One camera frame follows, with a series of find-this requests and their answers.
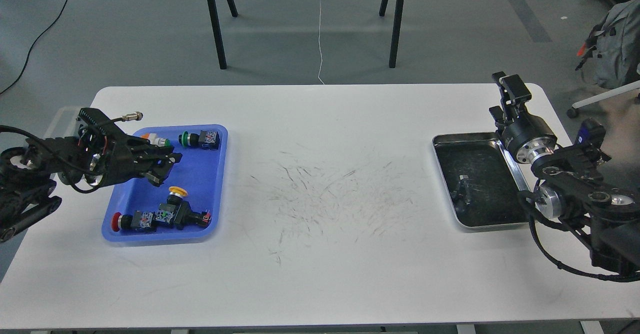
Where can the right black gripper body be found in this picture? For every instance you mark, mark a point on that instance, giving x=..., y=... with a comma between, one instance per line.
x=528, y=138

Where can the red push button switch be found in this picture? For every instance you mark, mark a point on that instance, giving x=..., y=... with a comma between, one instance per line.
x=147, y=222

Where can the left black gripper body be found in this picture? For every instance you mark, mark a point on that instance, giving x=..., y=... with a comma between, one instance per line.
x=120, y=161

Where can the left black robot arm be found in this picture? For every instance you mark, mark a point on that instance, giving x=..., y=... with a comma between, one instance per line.
x=27, y=173

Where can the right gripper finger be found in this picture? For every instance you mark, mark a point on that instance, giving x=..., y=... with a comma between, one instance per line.
x=514, y=94
x=498, y=115

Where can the green push button switch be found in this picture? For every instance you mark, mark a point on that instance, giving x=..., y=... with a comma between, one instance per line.
x=204, y=139

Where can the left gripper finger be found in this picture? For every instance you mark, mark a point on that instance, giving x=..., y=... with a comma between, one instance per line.
x=145, y=153
x=156, y=174

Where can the left black stand legs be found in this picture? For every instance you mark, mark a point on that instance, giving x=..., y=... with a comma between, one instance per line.
x=217, y=31

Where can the white office chair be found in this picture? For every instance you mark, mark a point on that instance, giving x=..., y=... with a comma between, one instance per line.
x=573, y=111

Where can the steel metal tray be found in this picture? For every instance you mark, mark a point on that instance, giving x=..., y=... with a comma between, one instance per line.
x=482, y=181

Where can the yellow mushroom push button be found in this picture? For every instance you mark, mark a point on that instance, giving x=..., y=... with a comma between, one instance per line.
x=174, y=212

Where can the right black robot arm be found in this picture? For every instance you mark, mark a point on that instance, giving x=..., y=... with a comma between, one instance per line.
x=570, y=194

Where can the grey backpack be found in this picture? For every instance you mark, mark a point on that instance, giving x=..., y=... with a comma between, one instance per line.
x=614, y=46

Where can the black stand legs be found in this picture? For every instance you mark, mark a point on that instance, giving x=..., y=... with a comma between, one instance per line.
x=396, y=29
x=217, y=31

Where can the orange push button switch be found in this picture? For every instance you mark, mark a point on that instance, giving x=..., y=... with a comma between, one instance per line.
x=156, y=140

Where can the right black stand legs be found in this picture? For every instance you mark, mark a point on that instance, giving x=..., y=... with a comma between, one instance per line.
x=396, y=29

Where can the blue plastic tray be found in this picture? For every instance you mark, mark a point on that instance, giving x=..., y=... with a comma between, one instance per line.
x=200, y=172

